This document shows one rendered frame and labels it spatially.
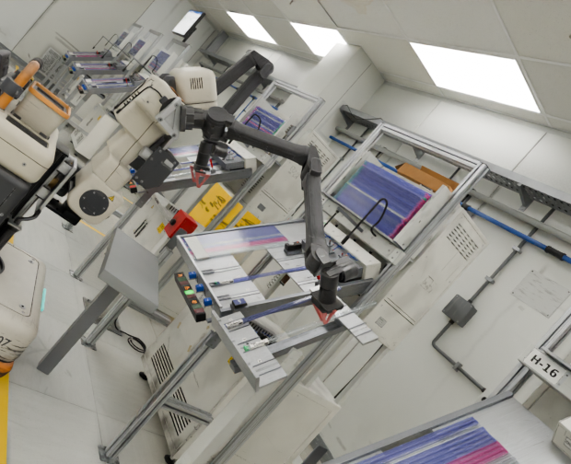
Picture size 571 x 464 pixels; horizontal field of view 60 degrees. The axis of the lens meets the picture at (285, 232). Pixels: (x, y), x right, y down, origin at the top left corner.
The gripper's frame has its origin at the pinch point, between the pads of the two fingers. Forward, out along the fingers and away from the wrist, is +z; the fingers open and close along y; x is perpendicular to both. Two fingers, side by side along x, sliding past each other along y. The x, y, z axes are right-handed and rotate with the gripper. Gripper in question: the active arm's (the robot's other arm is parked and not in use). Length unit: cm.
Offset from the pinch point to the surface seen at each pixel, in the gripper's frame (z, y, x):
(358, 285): 23, 32, -42
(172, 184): 33, 180, -9
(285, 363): 22.2, 7.2, 8.9
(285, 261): 24, 64, -24
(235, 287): 21, 53, 7
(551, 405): 19, -51, -57
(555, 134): 13, 106, -284
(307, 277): 23, 47, -25
